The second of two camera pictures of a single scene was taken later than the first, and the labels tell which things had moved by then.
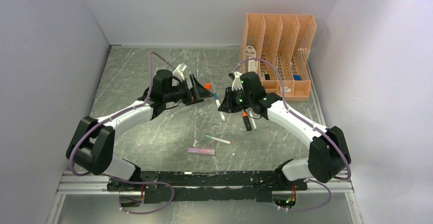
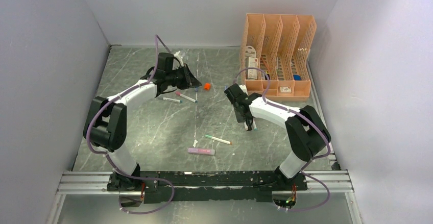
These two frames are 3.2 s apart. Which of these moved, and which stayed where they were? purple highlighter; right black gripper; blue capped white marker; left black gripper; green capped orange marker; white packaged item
Moved: left black gripper; right black gripper
Stayed: blue capped white marker; green capped orange marker; white packaged item; purple highlighter
